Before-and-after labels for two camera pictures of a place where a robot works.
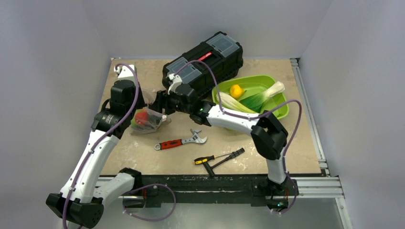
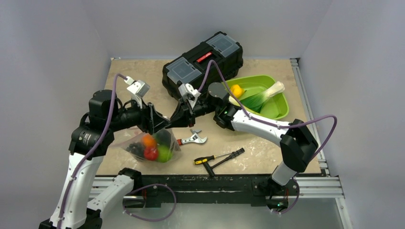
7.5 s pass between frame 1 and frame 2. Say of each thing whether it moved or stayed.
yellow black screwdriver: stayed
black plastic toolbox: stayed
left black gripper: moved
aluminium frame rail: stayed
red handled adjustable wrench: stayed
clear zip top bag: moved
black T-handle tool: stayed
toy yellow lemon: stayed
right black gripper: moved
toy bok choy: stayed
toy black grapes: moved
